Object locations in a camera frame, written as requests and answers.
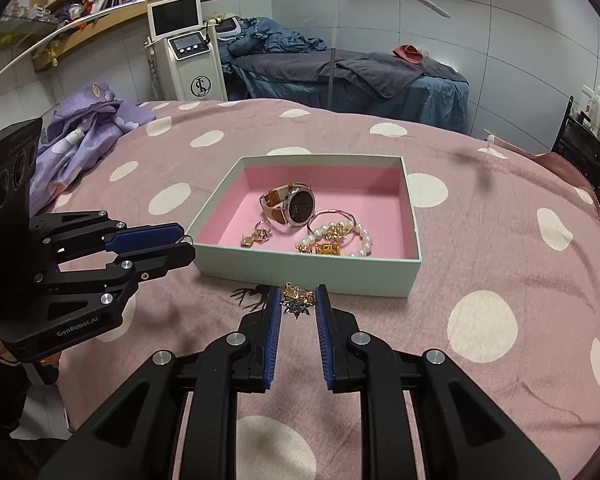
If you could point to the blue massage bed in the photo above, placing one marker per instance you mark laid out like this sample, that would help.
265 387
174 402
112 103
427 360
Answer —
434 102

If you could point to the dark grey towel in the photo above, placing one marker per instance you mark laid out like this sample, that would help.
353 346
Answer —
375 73

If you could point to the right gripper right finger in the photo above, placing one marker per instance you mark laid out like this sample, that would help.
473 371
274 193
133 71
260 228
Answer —
421 409

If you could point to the gold crystal brooch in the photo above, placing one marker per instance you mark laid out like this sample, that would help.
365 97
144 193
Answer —
296 300

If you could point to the mint green pink-lined box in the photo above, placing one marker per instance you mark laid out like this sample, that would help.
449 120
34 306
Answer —
362 240

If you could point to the white beauty machine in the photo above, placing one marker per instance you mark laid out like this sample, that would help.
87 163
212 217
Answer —
183 53

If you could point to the purple floral blanket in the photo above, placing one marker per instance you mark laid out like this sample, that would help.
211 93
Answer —
83 130

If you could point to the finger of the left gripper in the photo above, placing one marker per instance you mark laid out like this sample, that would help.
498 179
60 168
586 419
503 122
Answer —
93 287
57 238

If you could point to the black metal trolley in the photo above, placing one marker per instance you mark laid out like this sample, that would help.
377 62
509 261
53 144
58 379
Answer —
579 146

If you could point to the crumpled blue bedding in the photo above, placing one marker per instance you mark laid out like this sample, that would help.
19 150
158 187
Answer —
262 36

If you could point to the red folded cloth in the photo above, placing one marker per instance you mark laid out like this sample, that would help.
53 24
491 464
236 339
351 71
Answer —
408 53

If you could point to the left hand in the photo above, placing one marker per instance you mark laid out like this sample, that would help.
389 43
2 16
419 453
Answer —
7 358

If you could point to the tan strap wristwatch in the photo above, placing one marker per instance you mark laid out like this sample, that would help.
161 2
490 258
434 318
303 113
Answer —
290 205

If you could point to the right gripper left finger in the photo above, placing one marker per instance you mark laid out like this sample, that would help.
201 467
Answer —
175 416

